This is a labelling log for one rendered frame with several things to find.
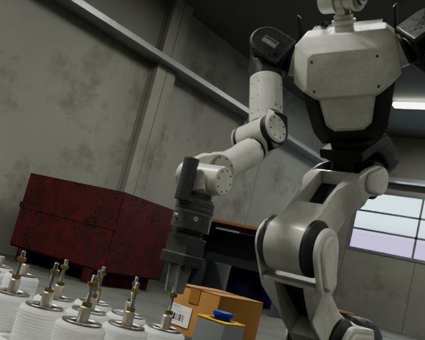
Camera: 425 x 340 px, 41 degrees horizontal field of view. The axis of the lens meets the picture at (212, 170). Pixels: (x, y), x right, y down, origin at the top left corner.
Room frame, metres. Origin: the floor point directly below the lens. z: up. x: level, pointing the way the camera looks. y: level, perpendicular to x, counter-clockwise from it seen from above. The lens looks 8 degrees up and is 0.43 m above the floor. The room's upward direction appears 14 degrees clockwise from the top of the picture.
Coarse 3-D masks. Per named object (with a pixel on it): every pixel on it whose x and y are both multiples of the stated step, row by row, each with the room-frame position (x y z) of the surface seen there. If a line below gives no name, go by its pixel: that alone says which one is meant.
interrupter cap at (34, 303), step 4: (28, 300) 1.18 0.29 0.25; (32, 300) 1.19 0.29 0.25; (28, 304) 1.14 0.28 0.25; (32, 304) 1.14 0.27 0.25; (36, 304) 1.18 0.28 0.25; (52, 304) 1.20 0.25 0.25; (40, 308) 1.13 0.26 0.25; (44, 308) 1.13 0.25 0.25; (48, 308) 1.14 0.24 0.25; (52, 308) 1.15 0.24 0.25; (56, 308) 1.17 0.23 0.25; (60, 308) 1.18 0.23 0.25
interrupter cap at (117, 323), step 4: (112, 320) 1.20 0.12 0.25; (116, 320) 1.21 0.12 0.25; (120, 320) 1.22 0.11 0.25; (112, 324) 1.16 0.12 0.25; (116, 324) 1.15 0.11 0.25; (120, 324) 1.17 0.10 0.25; (132, 324) 1.21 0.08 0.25; (136, 324) 1.22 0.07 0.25; (124, 328) 1.15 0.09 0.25; (128, 328) 1.15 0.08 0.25; (132, 328) 1.16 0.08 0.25; (136, 328) 1.17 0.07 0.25; (140, 328) 1.19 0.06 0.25
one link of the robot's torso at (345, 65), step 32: (320, 32) 1.46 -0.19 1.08; (352, 32) 1.38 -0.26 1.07; (384, 32) 1.35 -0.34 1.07; (288, 64) 1.50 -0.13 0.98; (320, 64) 1.41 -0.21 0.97; (352, 64) 1.38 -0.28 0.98; (384, 64) 1.36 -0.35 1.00; (320, 96) 1.45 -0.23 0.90; (352, 96) 1.43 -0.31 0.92; (384, 96) 1.43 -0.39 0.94; (320, 128) 1.52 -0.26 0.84; (352, 128) 1.48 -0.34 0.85; (384, 128) 1.48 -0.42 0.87
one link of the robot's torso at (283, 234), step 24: (312, 168) 1.59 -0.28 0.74; (384, 168) 1.58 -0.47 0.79; (312, 192) 1.55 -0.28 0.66; (336, 192) 1.46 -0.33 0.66; (360, 192) 1.50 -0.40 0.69; (384, 192) 1.60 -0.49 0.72; (288, 216) 1.43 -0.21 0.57; (312, 216) 1.40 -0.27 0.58; (336, 216) 1.48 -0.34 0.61; (264, 240) 1.42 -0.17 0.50; (288, 240) 1.38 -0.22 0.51; (312, 240) 1.35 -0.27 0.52; (264, 264) 1.47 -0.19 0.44; (288, 264) 1.40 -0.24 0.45; (312, 264) 1.37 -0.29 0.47
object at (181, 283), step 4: (180, 268) 1.25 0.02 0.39; (184, 268) 1.25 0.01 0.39; (188, 268) 1.26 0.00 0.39; (180, 272) 1.25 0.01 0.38; (184, 272) 1.26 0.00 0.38; (188, 272) 1.27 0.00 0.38; (176, 276) 1.26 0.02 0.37; (180, 276) 1.25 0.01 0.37; (184, 276) 1.26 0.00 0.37; (188, 276) 1.27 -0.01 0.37; (176, 280) 1.26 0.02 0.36; (180, 280) 1.26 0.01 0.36; (184, 280) 1.26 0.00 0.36; (176, 284) 1.26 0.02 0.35; (180, 284) 1.26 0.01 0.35; (184, 284) 1.26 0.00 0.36; (176, 288) 1.26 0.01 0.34; (180, 288) 1.26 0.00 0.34; (184, 288) 1.27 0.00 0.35; (176, 292) 1.26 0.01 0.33; (180, 292) 1.26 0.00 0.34
